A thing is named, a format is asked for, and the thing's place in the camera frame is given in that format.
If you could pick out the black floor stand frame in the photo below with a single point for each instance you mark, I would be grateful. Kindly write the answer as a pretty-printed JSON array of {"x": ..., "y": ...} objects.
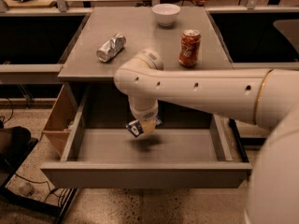
[{"x": 29, "y": 199}]

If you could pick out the dark bag on floor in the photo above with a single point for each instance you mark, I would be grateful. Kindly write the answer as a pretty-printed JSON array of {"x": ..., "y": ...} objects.
[{"x": 13, "y": 146}]

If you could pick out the grey cabinet counter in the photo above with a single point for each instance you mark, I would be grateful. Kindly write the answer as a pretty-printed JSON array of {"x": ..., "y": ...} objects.
[{"x": 124, "y": 31}]

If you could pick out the black bar right of drawer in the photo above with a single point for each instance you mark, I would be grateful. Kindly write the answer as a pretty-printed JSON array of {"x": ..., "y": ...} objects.
[{"x": 241, "y": 150}]

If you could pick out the grey open top drawer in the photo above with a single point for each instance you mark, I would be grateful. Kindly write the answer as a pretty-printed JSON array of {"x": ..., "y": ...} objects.
[{"x": 189, "y": 150}]

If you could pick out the white bowl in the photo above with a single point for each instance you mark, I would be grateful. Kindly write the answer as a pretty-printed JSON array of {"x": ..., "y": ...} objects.
[{"x": 165, "y": 14}]

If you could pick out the red cola can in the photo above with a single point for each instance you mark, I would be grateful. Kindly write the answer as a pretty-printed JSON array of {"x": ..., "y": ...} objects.
[{"x": 189, "y": 48}]

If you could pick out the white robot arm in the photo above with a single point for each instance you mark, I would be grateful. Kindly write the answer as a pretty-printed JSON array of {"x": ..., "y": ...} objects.
[{"x": 268, "y": 98}]

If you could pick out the crushed silver can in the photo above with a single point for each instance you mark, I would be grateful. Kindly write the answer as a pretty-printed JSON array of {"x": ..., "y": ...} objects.
[{"x": 111, "y": 48}]

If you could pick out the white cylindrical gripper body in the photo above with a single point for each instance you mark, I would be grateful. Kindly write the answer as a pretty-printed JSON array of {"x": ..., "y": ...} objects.
[{"x": 144, "y": 114}]

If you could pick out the blue rxbar snack bar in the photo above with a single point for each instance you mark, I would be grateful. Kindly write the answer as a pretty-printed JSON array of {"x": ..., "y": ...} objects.
[{"x": 134, "y": 127}]

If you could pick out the brown cardboard box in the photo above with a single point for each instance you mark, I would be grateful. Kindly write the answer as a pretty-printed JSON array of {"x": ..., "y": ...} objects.
[{"x": 63, "y": 112}]

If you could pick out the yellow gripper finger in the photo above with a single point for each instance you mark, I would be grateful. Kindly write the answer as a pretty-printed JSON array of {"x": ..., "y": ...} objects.
[{"x": 148, "y": 126}]

